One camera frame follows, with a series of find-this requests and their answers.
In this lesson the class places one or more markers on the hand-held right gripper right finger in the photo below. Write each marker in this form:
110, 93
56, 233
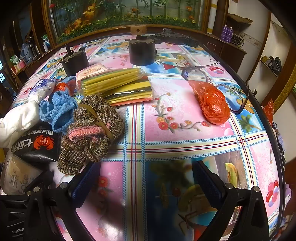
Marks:
205, 183

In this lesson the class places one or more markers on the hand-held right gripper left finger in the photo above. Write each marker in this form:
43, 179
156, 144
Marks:
85, 183

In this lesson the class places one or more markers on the beige translucent packet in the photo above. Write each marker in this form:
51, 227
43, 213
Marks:
16, 173

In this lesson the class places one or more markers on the black crab print packet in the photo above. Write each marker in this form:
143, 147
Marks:
39, 143

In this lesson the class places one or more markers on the blue knitted cloth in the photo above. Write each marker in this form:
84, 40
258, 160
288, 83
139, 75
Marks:
57, 109

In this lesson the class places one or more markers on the orange plastic bag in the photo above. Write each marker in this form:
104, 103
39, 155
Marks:
211, 102

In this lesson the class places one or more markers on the white soft cloth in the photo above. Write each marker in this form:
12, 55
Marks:
18, 122

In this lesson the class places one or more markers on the blue white patterned packet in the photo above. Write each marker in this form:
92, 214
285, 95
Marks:
42, 89

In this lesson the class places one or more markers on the yellow cloths pack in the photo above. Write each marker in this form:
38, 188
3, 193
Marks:
113, 81

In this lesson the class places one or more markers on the pink tissue pack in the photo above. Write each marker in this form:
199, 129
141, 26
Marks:
92, 70

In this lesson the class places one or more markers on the printed plastic tablecloth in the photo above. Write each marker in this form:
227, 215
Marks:
173, 143

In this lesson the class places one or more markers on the hanging orange bag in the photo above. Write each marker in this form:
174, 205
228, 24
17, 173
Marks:
269, 112

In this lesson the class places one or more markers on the black motor with shaft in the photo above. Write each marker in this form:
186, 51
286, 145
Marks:
75, 62

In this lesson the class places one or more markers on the pink plastic container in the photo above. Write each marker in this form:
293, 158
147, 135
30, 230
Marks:
18, 66

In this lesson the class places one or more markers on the black motor with tan wheel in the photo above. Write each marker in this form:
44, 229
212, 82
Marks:
141, 52

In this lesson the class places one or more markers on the black machine part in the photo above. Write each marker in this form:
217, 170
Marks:
175, 38

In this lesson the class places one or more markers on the purple bottles pair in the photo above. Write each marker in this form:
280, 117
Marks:
226, 34

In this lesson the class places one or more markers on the white roll with yellow band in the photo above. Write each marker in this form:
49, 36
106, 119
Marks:
211, 16

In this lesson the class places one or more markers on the wooden framed aquarium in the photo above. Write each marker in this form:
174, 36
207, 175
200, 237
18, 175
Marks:
127, 14

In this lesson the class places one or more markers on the purple frame eyeglasses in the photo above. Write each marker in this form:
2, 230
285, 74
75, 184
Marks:
240, 102

